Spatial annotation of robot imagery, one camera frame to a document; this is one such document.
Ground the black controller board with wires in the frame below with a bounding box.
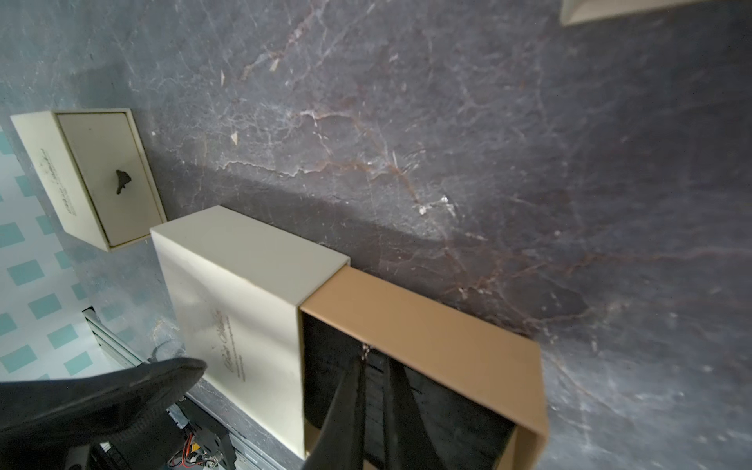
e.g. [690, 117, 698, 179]
[63, 398, 239, 470]

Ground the cream drawer-style jewelry box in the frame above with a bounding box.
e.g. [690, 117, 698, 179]
[11, 109, 168, 252]

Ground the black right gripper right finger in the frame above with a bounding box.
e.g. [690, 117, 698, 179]
[383, 356, 446, 469]

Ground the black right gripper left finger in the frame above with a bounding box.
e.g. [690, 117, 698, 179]
[303, 356, 366, 470]

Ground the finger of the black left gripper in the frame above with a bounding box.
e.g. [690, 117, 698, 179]
[1, 358, 207, 450]

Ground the small cream printed gift box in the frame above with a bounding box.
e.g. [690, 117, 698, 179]
[559, 0, 701, 27]

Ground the cream square gift box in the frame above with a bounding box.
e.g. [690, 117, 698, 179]
[151, 206, 550, 469]

